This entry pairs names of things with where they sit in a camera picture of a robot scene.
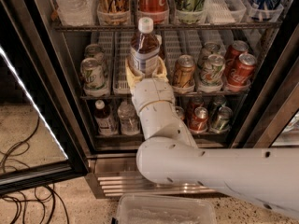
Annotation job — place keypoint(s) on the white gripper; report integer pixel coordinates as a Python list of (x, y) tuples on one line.
[(153, 93)]

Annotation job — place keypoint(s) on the tea bottle blue label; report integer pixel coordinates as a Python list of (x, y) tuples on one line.
[(144, 48)]

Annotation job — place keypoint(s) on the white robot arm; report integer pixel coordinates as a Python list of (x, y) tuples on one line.
[(266, 177)]

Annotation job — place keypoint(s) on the gold soda can middle shelf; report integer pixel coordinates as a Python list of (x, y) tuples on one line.
[(182, 80)]

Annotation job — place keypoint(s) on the gold can bottom shelf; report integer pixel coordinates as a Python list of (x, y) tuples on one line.
[(181, 113)]

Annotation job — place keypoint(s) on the clear water bottle bottom shelf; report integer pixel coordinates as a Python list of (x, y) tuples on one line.
[(128, 119)]

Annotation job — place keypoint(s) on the clear water bottle shelf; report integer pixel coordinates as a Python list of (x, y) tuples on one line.
[(128, 119), (76, 12)]

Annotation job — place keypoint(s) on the rear red can bottom shelf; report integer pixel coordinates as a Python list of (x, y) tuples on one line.
[(193, 103)]

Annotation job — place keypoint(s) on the small tea bottle bottom shelf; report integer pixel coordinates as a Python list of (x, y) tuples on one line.
[(107, 125)]

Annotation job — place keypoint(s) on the front red can bottom shelf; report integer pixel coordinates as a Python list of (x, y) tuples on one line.
[(198, 122)]

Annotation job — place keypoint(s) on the rear green can bottom shelf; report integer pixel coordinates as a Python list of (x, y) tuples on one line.
[(216, 103)]

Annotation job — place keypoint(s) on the green can shelf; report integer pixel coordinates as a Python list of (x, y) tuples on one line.
[(216, 103), (221, 120), (189, 11)]

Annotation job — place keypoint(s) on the red cola can top shelf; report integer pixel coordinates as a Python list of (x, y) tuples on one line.
[(155, 9)]

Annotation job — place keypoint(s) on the gold can top shelf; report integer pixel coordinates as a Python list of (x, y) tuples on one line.
[(113, 12)]

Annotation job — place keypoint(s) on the front green can bottom shelf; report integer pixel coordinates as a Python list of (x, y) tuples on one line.
[(221, 120)]

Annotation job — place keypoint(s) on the green can top shelf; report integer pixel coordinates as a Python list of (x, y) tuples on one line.
[(189, 11)]

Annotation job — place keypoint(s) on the stainless fridge base grille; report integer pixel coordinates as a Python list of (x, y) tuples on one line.
[(112, 175)]

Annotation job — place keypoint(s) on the clear water bottle top shelf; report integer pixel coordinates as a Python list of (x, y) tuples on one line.
[(76, 12)]

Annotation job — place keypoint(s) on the open glass fridge door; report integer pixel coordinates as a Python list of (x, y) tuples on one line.
[(38, 143)]

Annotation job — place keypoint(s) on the right glass fridge door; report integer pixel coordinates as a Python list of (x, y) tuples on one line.
[(273, 99)]

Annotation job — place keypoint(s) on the front green 7up can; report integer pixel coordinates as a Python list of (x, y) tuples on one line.
[(94, 80)]

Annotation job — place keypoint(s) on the green 7up can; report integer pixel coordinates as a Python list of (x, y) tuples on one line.
[(97, 52), (94, 80)]

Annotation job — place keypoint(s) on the rear green 7up can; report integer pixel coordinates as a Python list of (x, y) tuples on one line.
[(97, 52)]

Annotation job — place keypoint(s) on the front white green can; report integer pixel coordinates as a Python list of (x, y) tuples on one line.
[(210, 76)]

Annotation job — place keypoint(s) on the white green can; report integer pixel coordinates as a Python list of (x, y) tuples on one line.
[(210, 76), (209, 48)]

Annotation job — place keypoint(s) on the rear white green can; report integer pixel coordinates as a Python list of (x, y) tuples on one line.
[(209, 48)]

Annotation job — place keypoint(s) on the front red cola can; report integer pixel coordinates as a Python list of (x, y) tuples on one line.
[(241, 72)]

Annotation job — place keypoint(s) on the rear red cola can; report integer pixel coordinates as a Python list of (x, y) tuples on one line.
[(234, 50)]

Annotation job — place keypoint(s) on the clear plastic bin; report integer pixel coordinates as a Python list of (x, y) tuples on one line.
[(158, 209)]

